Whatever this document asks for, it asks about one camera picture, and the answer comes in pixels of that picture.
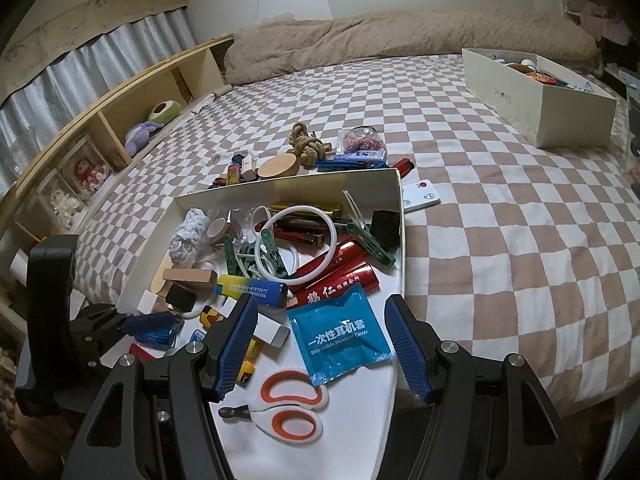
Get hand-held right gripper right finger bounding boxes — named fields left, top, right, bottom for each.
left=384, top=294, right=586, bottom=480

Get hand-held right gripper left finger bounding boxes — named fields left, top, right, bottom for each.
left=62, top=294, right=259, bottom=480

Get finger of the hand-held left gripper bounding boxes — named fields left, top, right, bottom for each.
left=115, top=311, right=184, bottom=337

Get blue yellow printed lighter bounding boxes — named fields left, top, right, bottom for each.
left=216, top=276, right=289, bottom=309

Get white orange scissors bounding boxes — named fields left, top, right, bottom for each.
left=218, top=370, right=331, bottom=443

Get blue foil packet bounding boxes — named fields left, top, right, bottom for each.
left=286, top=282, right=397, bottom=387

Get shallow white cardboard box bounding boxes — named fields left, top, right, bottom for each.
left=112, top=167, right=407, bottom=480

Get small black cube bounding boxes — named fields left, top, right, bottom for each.
left=371, top=209, right=402, bottom=252

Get dark red gold lighter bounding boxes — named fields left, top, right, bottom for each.
left=255, top=220, right=327, bottom=249

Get thick white plastic ring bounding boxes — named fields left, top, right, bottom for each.
left=254, top=205, right=339, bottom=282

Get white sponge block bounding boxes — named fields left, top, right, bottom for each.
left=136, top=290, right=171, bottom=317

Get small white box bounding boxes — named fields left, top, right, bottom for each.
left=252, top=316, right=292, bottom=357

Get black square sponge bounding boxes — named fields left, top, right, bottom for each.
left=166, top=287, right=197, bottom=312

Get light wooden flat board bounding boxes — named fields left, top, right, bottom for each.
left=149, top=254, right=177, bottom=295

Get tan rectangular block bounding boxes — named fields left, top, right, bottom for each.
left=162, top=266, right=219, bottom=289

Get green clothes peg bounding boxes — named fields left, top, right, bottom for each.
left=222, top=236, right=241, bottom=281
left=346, top=222, right=397, bottom=267
left=240, top=242, right=289, bottom=281

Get green clothespins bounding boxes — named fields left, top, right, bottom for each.
left=239, top=254, right=301, bottom=282

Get grey yarn bundle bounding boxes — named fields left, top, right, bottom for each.
left=170, top=208, right=211, bottom=267

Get clear display box with doll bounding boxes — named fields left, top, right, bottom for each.
left=60, top=137, right=113, bottom=196
left=37, top=170, right=86, bottom=233

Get brown tape roll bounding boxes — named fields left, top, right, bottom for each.
left=206, top=217, right=236, bottom=247

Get brown white checkered bedsheet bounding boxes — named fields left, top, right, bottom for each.
left=70, top=52, right=640, bottom=418

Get white remote control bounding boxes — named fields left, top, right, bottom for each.
left=401, top=179, right=442, bottom=213

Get purple plush toy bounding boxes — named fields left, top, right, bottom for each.
left=124, top=121, right=158, bottom=157

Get long blue lighter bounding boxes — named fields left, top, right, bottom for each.
left=316, top=157, right=388, bottom=171

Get clear bag of pink beads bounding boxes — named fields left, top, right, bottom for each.
left=336, top=127, right=388, bottom=159

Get green white tape roll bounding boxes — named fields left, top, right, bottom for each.
left=148, top=100, right=183, bottom=126

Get white grey curtain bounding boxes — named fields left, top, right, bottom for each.
left=0, top=6, right=198, bottom=171

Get wooden headboard shelf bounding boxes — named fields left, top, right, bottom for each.
left=0, top=34, right=235, bottom=341

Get tall white cardboard box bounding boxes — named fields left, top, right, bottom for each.
left=461, top=47, right=617, bottom=149

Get beige curtain valance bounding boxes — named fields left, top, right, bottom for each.
left=0, top=0, right=188, bottom=106

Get beige duvet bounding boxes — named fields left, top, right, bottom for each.
left=223, top=7, right=603, bottom=86

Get open closet with clothes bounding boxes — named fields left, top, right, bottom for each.
left=557, top=0, right=640, bottom=106

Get white cable tie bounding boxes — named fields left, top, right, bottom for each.
left=341, top=190, right=372, bottom=233

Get knotted beige rope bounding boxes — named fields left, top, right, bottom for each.
left=287, top=122, right=335, bottom=167

